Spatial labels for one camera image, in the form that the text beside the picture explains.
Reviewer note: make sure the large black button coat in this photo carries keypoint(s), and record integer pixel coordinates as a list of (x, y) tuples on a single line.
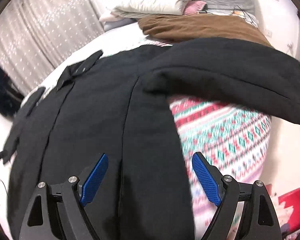
[(117, 106)]

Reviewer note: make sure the cream white pillow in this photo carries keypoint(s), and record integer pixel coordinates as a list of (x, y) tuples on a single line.
[(139, 8)]

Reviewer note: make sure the patterned pink green bedspread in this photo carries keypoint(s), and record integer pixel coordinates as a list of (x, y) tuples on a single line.
[(222, 139)]

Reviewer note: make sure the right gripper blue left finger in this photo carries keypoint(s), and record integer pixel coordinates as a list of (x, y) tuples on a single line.
[(90, 180)]

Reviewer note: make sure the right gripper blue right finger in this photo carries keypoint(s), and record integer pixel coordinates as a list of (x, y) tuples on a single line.
[(209, 177)]

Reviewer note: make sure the grey folded blanket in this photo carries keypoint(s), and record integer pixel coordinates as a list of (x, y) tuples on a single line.
[(111, 22)]

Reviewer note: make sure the beige dotted curtain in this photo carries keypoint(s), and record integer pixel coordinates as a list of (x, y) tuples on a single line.
[(36, 36)]

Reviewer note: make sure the red bag on floor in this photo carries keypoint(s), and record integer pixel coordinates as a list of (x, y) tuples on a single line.
[(291, 201)]

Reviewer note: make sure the brown folded garment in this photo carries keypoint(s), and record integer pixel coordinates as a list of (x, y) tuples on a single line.
[(187, 27)]

